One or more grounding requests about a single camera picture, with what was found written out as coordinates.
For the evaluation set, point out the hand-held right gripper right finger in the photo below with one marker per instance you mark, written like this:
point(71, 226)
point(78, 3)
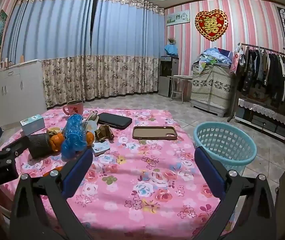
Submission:
point(207, 170)

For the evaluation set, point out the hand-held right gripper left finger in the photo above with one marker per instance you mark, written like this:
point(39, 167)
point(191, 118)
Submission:
point(78, 172)

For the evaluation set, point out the dark grey ribbed roll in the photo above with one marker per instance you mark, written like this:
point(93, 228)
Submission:
point(38, 145)

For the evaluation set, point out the light blue plastic basket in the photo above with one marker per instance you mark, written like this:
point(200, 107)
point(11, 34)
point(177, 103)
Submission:
point(235, 160)

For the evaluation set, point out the orange plastic lid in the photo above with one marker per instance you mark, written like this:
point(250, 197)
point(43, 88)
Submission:
point(48, 174)

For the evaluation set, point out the small flower print card box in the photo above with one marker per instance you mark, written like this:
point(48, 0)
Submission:
point(101, 148)

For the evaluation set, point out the orange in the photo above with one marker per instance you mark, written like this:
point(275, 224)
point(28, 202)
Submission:
point(57, 141)
point(90, 138)

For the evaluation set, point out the blue plastic bag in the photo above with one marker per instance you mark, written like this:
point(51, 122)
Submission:
point(73, 135)

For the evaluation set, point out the cream plastic bowl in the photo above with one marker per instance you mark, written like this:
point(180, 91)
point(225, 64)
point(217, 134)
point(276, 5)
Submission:
point(54, 129)

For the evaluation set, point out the brown paper box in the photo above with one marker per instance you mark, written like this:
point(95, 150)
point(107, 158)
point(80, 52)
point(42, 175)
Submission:
point(103, 132)

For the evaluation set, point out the beige cloth pouch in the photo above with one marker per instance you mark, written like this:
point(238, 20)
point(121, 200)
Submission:
point(90, 122)

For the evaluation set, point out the light blue carton box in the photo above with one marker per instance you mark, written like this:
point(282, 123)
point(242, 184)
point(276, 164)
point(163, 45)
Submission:
point(33, 126)

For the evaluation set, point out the white cabinet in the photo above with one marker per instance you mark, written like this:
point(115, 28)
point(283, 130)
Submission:
point(20, 92)

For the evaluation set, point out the black zip case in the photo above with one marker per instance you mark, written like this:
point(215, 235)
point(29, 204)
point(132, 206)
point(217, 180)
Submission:
point(115, 121)

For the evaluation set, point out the pink mug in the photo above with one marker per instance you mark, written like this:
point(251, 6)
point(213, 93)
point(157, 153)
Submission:
point(73, 108)

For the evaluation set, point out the brown phone case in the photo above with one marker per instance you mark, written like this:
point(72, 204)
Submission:
point(155, 133)

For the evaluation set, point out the patterned cloth covered cabinet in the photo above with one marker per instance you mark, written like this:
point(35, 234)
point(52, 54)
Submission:
point(211, 90)

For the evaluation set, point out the small tan box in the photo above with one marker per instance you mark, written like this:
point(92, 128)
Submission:
point(21, 58)

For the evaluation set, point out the low shelf with lace cover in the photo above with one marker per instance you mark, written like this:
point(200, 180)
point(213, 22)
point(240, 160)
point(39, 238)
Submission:
point(257, 105)

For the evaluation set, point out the grey water dispenser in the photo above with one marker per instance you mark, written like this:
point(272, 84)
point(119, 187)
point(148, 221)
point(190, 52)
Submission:
point(167, 80)

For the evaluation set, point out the pink hanging bag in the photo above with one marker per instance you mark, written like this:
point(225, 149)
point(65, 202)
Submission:
point(235, 61)

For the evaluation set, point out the row of hanging clothes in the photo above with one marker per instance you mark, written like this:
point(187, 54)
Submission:
point(270, 75)

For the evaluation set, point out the pile of folded clothes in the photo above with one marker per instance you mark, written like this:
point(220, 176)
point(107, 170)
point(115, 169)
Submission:
point(215, 55)

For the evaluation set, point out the blue curtain with floral hem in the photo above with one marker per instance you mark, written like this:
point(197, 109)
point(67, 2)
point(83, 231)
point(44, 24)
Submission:
point(127, 30)
point(57, 30)

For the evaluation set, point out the blue bottle cover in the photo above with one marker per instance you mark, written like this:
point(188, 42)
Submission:
point(171, 49)

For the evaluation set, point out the metal clothes rack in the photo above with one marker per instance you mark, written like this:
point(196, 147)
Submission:
point(257, 47)

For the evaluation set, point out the small potted plant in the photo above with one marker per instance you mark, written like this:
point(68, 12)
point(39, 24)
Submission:
point(171, 40)

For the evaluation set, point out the red heart wall decoration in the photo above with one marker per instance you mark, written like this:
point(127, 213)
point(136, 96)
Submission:
point(211, 25)

